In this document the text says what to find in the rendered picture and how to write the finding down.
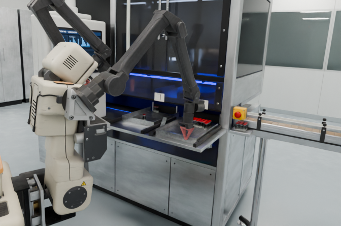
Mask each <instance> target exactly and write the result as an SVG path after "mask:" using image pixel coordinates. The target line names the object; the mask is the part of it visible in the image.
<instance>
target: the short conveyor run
mask: <svg viewBox="0 0 341 226"><path fill-rule="evenodd" d="M265 111H266V110H265V109H263V112H262V113H252V112H248V113H247V118H246V119H245V120H238V119H234V123H233V127H234V126H235V125H236V122H238V121H241V122H242V121H243V122H247V123H248V129H251V130H254V132H253V134H252V135H255V136H260V137H264V138H269V139H274V140H279V141H284V142H289V143H294V144H298V145H303V146H308V147H314V148H318V149H323V150H328V151H333V152H338V153H341V127H339V126H332V125H327V124H326V122H325V121H326V120H327V119H326V118H323V122H322V124H320V123H314V122H307V121H301V120H295V119H289V118H283V117H276V116H270V115H266V113H265Z"/></svg>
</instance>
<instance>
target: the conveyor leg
mask: <svg viewBox="0 0 341 226"><path fill-rule="evenodd" d="M256 137H259V138H260V143H259V151H258V160H257V168H256V177H255V185H254V193H253V202H252V211H251V219H250V226H257V222H258V214H259V206H260V199H261V191H262V183H263V174H264V167H265V159H266V151H267V143H268V139H269V138H264V137H260V136H256ZM269 140H270V139H269Z"/></svg>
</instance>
